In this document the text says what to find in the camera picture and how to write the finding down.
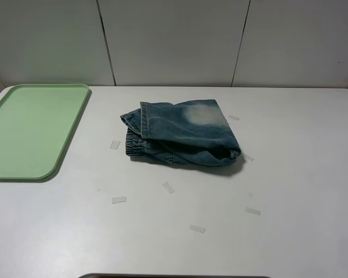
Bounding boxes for green plastic tray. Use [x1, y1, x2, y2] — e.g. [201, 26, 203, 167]
[0, 85, 91, 181]

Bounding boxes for blue children's denim shorts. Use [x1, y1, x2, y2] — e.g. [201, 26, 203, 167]
[121, 100, 241, 167]

